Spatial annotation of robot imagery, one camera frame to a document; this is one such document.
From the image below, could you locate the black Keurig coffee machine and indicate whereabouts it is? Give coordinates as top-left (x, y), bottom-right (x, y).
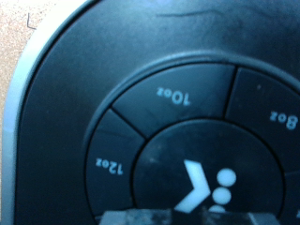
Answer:
top-left (1, 0), bottom-right (300, 225)

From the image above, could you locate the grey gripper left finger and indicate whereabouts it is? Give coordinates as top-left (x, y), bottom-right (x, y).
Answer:
top-left (98, 208), bottom-right (173, 225)

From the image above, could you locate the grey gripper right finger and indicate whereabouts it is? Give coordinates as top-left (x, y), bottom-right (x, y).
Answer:
top-left (201, 208), bottom-right (280, 225)

